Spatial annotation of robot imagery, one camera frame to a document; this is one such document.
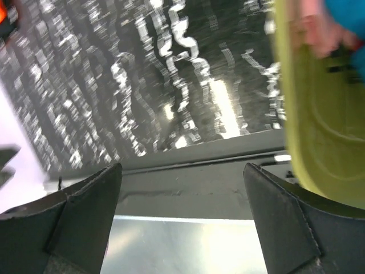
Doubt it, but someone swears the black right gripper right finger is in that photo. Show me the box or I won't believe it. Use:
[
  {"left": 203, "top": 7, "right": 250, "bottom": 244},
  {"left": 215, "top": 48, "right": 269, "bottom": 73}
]
[{"left": 244, "top": 163, "right": 364, "bottom": 274}]

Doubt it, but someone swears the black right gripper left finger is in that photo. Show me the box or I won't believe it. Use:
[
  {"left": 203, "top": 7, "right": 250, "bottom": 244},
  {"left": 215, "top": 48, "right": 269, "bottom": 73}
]
[{"left": 1, "top": 163, "right": 123, "bottom": 273}]

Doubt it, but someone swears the blue t shirt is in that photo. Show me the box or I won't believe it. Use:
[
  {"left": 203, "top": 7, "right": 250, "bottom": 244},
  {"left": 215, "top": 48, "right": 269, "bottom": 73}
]
[{"left": 325, "top": 0, "right": 364, "bottom": 81}]

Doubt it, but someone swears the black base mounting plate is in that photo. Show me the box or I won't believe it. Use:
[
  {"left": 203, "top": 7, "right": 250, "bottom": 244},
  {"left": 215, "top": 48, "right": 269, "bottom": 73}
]
[{"left": 45, "top": 151, "right": 294, "bottom": 220}]

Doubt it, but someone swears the olive green plastic bin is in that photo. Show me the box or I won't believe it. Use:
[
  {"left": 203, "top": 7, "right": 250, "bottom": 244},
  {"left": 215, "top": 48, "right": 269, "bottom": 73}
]
[{"left": 274, "top": 1, "right": 364, "bottom": 208}]

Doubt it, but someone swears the pink t shirt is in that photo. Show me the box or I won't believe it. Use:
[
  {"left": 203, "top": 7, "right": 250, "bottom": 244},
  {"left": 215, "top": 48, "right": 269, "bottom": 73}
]
[{"left": 299, "top": 0, "right": 363, "bottom": 59}]

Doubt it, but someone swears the folded orange t shirt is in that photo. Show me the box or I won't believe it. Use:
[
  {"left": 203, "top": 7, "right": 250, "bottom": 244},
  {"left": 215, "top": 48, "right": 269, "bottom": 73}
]
[{"left": 0, "top": 0, "right": 18, "bottom": 23}]

